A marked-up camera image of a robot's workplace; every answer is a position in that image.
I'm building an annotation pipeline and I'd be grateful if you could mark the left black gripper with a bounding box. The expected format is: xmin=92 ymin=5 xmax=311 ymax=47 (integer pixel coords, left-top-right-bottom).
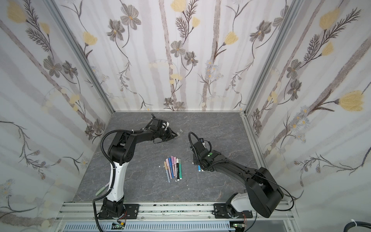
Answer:
xmin=157 ymin=128 xmax=179 ymax=141

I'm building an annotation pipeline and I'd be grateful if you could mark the dark green marker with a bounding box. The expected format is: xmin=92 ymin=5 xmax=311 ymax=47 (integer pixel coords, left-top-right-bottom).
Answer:
xmin=178 ymin=159 xmax=183 ymax=180

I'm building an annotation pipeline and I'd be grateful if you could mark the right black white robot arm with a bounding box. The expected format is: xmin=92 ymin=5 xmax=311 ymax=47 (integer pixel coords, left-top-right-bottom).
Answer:
xmin=190 ymin=141 xmax=284 ymax=218

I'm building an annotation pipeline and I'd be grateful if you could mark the blue pen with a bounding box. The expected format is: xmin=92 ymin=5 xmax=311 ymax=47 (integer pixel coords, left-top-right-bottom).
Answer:
xmin=168 ymin=157 xmax=174 ymax=178

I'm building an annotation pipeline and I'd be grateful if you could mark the light pink pen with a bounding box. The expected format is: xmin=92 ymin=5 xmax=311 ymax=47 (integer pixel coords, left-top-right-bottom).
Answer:
xmin=165 ymin=159 xmax=173 ymax=179

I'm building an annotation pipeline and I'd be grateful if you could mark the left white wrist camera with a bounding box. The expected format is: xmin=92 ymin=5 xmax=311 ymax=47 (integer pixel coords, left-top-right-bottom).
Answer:
xmin=148 ymin=114 xmax=170 ymax=131

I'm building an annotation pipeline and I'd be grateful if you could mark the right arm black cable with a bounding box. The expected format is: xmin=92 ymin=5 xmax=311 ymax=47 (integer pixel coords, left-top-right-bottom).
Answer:
xmin=187 ymin=131 xmax=295 ymax=232

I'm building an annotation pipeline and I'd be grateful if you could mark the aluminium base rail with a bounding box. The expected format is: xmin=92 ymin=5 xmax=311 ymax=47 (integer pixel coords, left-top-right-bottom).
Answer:
xmin=50 ymin=202 xmax=300 ymax=232

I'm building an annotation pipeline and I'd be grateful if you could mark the grey ventilated cable duct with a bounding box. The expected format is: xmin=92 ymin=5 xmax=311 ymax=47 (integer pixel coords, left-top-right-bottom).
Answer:
xmin=62 ymin=221 xmax=236 ymax=232

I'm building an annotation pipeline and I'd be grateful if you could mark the black hose corner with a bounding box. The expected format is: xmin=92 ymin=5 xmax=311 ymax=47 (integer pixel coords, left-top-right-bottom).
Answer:
xmin=343 ymin=219 xmax=371 ymax=232

